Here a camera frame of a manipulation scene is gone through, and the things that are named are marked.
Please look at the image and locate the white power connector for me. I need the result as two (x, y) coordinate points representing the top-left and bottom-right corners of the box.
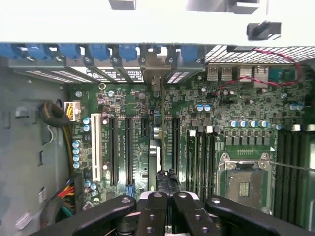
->
(64, 102), (81, 123)

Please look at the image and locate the dark RAM stick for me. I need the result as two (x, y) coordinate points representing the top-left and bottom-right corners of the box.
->
(187, 130), (199, 196)

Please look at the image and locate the green motherboard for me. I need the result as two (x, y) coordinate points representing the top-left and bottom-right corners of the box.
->
(68, 71), (315, 222)

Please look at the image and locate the metal expansion slot cover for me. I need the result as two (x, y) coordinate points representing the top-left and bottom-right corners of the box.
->
(117, 66), (135, 84)
(49, 70), (83, 84)
(94, 65), (118, 84)
(164, 58), (206, 85)

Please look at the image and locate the plain silver port block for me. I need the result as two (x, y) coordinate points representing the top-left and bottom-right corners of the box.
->
(253, 65), (269, 89)

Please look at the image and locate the CPU socket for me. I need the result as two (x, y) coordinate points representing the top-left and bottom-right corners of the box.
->
(217, 151), (273, 215)

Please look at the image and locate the black RAM slot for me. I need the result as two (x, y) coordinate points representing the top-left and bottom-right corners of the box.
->
(285, 130), (295, 222)
(305, 124), (315, 229)
(198, 131), (206, 197)
(276, 130), (286, 218)
(294, 124), (305, 226)
(205, 125), (215, 197)

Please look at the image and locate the long black expansion slot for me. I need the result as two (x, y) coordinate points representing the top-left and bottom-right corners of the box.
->
(172, 117), (182, 176)
(125, 117), (135, 187)
(109, 117), (119, 187)

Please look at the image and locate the dark grey PC case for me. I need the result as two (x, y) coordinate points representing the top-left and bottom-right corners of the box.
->
(0, 43), (315, 236)

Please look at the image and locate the teal port block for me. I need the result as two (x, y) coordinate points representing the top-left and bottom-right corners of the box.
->
(268, 68), (296, 82)

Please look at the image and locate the red black twisted wire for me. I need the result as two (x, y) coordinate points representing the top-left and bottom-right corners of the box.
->
(212, 47), (305, 97)

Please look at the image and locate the ridged silver port block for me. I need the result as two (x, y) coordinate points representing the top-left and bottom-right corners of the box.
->
(240, 65), (253, 82)

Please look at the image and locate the short black expansion slot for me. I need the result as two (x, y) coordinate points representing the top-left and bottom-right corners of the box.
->
(141, 117), (150, 138)

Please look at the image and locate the silver USB port block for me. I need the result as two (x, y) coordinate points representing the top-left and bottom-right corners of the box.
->
(220, 66), (234, 81)
(207, 66), (220, 82)

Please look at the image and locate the black sleeved cable bundle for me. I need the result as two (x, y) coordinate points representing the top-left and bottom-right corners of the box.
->
(36, 102), (77, 174)

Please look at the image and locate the white expansion slot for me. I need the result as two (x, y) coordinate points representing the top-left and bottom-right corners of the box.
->
(91, 113), (103, 182)

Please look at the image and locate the coloured wire bundle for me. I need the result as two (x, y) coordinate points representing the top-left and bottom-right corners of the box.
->
(45, 179), (77, 218)

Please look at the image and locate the silver socket locking lever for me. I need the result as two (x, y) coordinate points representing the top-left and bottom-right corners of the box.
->
(269, 160), (315, 172)

